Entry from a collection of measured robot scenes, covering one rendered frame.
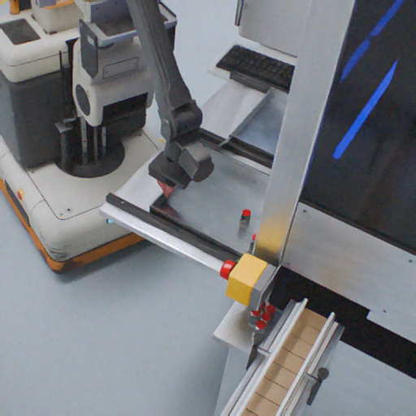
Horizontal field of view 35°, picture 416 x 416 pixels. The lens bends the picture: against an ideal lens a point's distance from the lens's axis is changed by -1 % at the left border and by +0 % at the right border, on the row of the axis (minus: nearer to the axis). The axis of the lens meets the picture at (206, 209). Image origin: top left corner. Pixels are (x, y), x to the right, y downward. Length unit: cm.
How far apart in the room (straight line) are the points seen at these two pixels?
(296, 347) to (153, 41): 67
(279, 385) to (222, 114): 86
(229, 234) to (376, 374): 45
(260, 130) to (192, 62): 182
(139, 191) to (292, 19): 89
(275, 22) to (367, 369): 124
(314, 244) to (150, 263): 141
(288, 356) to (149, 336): 114
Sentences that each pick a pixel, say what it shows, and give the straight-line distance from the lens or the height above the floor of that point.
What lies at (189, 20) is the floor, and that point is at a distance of 398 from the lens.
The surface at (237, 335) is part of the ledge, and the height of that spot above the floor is 88.
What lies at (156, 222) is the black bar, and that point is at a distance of 154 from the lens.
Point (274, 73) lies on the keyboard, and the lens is 217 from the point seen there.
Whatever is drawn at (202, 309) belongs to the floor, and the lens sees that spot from 249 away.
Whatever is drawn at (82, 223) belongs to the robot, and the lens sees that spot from 238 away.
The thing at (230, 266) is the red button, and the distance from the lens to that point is 133.
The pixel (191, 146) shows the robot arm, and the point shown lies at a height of 111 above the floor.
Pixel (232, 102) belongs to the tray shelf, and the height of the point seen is 88.
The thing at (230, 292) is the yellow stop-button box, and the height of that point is 98.
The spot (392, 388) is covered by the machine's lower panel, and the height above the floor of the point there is 81.
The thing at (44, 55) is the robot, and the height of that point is 77.
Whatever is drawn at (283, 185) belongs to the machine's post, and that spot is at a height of 122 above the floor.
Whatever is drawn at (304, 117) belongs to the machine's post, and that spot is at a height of 139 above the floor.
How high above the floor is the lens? 205
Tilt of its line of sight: 47 degrees down
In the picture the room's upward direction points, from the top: 8 degrees clockwise
